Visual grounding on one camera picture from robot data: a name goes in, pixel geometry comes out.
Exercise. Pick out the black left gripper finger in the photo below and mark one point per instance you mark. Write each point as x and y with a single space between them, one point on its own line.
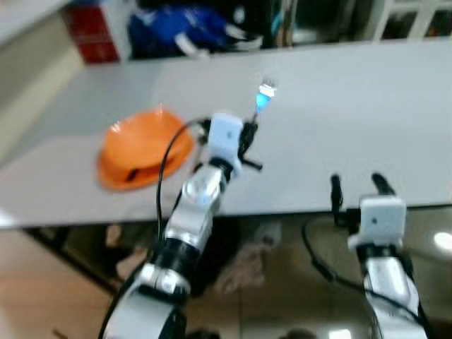
251 128
253 164

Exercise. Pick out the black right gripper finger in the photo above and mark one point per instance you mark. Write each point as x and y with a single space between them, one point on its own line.
337 192
382 184

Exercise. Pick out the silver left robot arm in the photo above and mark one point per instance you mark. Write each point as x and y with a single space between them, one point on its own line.
191 212

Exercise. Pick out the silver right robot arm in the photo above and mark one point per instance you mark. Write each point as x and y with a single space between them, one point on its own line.
385 279

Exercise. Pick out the patterned white cloth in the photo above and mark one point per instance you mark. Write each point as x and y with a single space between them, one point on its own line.
247 265

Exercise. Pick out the orange bowl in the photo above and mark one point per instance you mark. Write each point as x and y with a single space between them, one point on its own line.
145 138

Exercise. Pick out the orange plate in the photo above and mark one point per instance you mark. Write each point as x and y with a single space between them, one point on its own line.
141 183

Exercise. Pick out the white framed glass cabinet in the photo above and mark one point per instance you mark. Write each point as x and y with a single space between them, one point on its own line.
395 21

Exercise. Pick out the red and white cardboard box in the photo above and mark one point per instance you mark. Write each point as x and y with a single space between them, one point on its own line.
90 20
99 48

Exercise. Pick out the white counter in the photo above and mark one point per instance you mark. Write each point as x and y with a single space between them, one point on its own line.
28 78

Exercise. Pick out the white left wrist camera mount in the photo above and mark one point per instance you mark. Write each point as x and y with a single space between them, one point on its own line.
226 138

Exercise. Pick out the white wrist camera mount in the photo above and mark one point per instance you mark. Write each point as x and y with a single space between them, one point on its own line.
381 220
226 138

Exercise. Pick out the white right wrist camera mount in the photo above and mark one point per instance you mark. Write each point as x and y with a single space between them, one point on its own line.
381 220

